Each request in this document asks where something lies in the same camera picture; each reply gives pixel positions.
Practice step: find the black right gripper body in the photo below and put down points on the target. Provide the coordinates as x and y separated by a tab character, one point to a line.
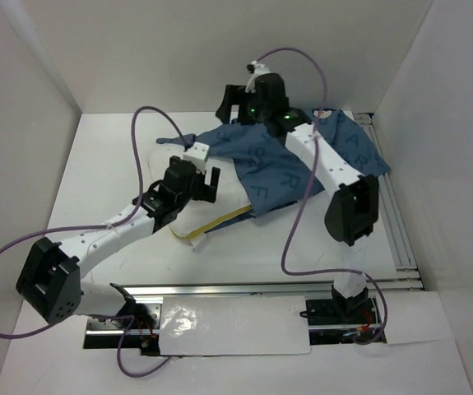
255	111

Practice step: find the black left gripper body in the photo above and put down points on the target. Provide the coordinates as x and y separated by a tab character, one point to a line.
186	197

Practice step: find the white pillow with yellow edge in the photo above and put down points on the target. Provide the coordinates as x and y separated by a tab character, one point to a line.
197	218

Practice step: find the blue cartoon print pillowcase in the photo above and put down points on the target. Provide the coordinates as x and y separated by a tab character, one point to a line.
271	175

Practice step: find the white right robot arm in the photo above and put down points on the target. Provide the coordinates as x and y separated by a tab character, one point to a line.
353	208

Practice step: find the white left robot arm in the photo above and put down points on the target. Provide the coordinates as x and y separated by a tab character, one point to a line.
51	280

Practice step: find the white cover sheet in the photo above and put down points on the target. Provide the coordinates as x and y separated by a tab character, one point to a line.
233	326

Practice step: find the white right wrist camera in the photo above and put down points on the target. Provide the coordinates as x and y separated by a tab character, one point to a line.
255	69

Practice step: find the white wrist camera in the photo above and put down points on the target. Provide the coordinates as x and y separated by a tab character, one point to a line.
255	69
197	154

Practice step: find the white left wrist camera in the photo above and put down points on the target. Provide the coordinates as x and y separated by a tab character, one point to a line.
197	154

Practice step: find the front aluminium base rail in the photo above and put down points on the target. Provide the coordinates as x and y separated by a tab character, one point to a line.
325	325

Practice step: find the aluminium frame rail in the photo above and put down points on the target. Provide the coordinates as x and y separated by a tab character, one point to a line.
389	256

